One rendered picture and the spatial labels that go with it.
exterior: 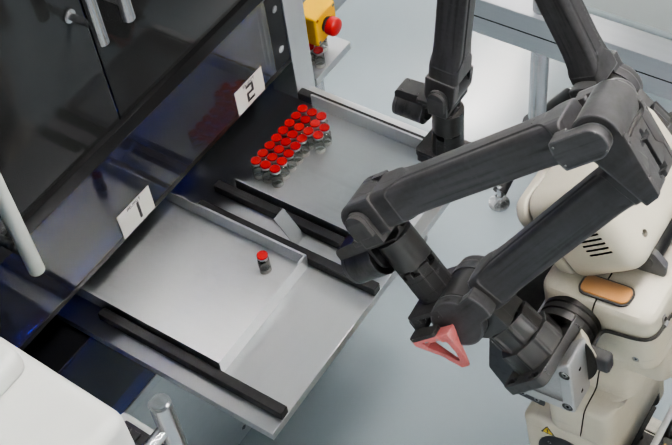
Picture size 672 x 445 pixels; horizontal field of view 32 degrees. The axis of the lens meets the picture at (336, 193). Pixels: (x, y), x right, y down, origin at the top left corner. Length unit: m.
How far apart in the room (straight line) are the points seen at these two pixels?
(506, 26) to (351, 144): 0.93
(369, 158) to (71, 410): 1.17
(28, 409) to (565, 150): 0.63
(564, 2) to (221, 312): 0.81
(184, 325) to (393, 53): 1.88
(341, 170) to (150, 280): 0.42
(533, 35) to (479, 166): 1.68
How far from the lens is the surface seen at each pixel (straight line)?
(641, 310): 1.61
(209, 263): 2.14
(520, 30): 3.09
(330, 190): 2.21
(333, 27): 2.35
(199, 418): 2.60
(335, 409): 2.96
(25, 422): 1.22
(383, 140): 2.28
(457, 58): 1.92
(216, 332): 2.05
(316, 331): 2.02
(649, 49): 2.97
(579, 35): 1.77
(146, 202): 2.08
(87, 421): 1.20
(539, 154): 1.37
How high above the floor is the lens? 2.55
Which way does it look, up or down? 49 degrees down
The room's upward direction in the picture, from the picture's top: 8 degrees counter-clockwise
